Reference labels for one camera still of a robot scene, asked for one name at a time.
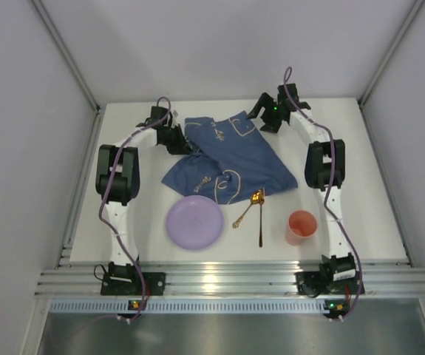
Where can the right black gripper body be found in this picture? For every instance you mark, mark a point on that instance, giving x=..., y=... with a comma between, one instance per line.
x=266, y=109

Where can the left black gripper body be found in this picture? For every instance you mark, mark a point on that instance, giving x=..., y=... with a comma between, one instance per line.
x=177, y=141

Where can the blue cloth placemat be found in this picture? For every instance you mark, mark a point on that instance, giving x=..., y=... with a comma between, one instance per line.
x=230, y=160

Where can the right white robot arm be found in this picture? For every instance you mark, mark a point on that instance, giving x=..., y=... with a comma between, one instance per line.
x=325, y=171

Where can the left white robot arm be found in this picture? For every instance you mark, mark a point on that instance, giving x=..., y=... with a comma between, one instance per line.
x=117, y=181

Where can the copper fork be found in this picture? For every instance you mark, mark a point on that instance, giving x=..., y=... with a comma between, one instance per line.
x=261, y=203

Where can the purple plastic plate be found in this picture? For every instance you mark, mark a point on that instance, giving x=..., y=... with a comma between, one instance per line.
x=194, y=223

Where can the orange plastic cup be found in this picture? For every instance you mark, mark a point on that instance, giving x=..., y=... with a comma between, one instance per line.
x=301, y=226

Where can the left aluminium frame post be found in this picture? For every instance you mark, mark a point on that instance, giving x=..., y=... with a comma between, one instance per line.
x=46, y=19

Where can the aluminium frame post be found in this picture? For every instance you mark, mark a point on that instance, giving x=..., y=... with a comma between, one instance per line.
x=396, y=41
x=46, y=19

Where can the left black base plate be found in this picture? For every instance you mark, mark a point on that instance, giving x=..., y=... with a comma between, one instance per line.
x=155, y=283

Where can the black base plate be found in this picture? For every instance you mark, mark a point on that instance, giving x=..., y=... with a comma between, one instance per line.
x=155, y=283
x=311, y=284

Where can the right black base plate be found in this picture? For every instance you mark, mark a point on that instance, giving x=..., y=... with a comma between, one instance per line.
x=311, y=284

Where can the aluminium mounting rail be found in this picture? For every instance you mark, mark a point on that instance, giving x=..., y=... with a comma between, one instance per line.
x=234, y=280

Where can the right aluminium frame post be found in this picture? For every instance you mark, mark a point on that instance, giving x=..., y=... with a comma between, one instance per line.
x=396, y=41

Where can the perforated cable duct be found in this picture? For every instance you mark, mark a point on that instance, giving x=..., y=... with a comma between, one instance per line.
x=196, y=306

